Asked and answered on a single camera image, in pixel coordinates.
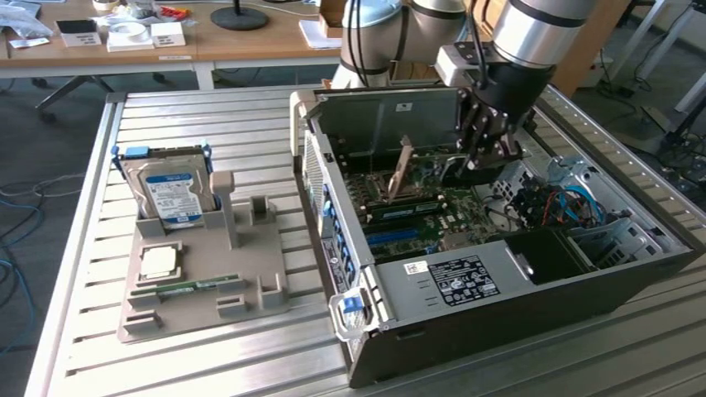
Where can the open black PC case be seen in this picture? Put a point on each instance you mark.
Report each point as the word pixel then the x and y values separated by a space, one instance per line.
pixel 496 322

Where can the white label card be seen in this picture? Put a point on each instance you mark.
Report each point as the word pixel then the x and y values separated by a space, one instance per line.
pixel 26 42

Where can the green motherboard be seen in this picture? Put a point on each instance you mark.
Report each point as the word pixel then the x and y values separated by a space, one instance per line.
pixel 457 207

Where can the metal disk bay cage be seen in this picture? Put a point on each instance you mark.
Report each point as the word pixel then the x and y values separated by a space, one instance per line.
pixel 528 178

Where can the wooden desk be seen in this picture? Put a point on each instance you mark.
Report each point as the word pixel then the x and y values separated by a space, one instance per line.
pixel 248 45

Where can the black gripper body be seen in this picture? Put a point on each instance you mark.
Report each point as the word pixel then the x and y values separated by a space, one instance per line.
pixel 515 91

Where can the green RAM stick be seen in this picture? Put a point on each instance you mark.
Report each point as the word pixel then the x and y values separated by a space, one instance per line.
pixel 181 287

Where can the wooden cabinet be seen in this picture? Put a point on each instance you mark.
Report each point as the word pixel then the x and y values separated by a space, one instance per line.
pixel 589 62

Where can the orange small item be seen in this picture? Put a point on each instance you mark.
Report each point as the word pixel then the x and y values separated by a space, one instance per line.
pixel 174 13

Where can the CPU socket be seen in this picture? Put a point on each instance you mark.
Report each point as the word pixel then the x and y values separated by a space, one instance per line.
pixel 412 188

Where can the black graphics card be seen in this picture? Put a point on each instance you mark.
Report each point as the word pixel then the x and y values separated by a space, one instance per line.
pixel 401 173

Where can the hard disk in blue caddy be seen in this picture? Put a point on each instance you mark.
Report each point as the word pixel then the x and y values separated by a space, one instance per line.
pixel 168 194

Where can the white table frame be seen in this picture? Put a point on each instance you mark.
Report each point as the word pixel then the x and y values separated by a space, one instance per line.
pixel 691 93

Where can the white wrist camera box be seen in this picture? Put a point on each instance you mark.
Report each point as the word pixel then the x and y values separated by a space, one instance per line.
pixel 452 66

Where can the office chair base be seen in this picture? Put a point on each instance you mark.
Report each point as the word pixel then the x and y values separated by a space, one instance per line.
pixel 65 89

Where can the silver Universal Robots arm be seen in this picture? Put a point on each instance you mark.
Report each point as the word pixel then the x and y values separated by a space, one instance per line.
pixel 528 33

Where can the white cube box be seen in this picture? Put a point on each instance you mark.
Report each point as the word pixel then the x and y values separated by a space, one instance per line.
pixel 166 35

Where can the blue expansion slot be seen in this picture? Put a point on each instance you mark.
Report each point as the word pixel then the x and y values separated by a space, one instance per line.
pixel 391 237

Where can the brown cardboard box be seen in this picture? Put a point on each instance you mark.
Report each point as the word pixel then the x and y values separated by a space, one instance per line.
pixel 328 20

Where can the beige tape roll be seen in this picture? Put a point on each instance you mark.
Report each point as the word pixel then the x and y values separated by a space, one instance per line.
pixel 104 4

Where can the grey parts rack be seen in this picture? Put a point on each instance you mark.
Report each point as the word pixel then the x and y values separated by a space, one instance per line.
pixel 209 306

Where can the white paper stack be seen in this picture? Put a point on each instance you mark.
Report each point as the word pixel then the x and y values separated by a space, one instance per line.
pixel 313 37

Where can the white box with black top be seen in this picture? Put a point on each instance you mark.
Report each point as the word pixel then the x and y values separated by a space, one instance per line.
pixel 78 33

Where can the silver CPU chip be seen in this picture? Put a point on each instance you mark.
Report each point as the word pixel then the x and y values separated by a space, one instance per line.
pixel 158 262

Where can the black round lamp base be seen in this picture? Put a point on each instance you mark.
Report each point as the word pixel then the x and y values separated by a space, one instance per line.
pixel 238 18

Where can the RAM stick with white label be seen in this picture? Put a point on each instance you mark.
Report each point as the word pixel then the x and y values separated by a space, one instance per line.
pixel 401 211

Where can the grey power supply unit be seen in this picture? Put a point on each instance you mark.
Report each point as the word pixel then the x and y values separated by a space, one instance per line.
pixel 401 289

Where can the white tape roll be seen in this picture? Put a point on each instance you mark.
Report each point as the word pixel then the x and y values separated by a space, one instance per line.
pixel 128 30

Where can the flat white box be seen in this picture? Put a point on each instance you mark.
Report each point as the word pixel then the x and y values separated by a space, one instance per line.
pixel 129 45

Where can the clear plastic bag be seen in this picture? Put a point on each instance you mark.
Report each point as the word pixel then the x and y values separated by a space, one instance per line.
pixel 21 20

